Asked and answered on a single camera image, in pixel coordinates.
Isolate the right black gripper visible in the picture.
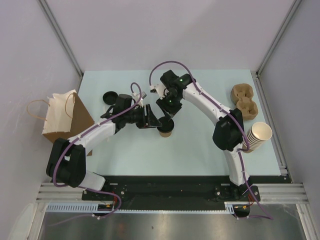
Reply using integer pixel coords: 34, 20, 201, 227
157, 92, 183, 121

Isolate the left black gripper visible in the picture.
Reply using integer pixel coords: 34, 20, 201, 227
124, 104, 162, 129

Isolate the brown paper coffee cup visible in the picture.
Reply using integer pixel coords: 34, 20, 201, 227
159, 131, 172, 138

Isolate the black plastic cup lid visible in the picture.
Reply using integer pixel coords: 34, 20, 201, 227
102, 91, 118, 106

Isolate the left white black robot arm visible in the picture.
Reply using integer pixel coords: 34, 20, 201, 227
46, 94, 162, 200

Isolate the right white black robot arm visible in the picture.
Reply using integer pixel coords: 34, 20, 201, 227
149, 70, 250, 201

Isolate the brown paper takeout bag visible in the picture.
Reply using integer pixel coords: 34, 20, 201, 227
26, 89, 95, 143

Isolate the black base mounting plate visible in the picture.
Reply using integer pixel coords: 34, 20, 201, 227
51, 174, 292, 213

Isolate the brown pulp cup carrier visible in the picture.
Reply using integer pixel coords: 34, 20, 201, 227
230, 83, 259, 121

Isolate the stack of paper cups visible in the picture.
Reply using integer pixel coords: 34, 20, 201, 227
245, 122, 273, 153

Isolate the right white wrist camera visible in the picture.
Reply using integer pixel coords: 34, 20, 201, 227
149, 83, 167, 99

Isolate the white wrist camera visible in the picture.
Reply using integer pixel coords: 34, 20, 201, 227
131, 91, 147, 107
149, 83, 167, 99

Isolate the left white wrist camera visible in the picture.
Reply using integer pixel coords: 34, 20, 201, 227
131, 91, 147, 107

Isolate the aluminium frame rail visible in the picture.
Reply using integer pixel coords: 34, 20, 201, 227
34, 183, 310, 203

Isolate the white slotted cable duct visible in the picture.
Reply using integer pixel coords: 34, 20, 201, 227
46, 203, 99, 213

